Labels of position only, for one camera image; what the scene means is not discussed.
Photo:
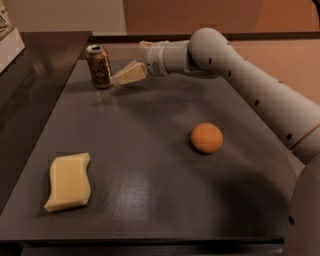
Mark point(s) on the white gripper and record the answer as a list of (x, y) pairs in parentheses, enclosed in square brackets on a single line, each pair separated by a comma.
[(154, 59)]

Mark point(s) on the orange soda can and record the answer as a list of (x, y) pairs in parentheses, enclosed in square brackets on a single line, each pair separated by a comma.
[(99, 65)]

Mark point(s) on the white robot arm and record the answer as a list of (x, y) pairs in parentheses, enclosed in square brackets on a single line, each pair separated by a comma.
[(293, 118)]

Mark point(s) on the orange fruit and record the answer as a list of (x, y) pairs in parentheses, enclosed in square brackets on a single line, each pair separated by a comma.
[(207, 138)]

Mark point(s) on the white box on counter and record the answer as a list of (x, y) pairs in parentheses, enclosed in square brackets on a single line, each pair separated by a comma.
[(11, 43)]

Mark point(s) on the yellow sponge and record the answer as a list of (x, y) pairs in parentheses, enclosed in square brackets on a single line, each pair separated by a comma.
[(70, 186)]

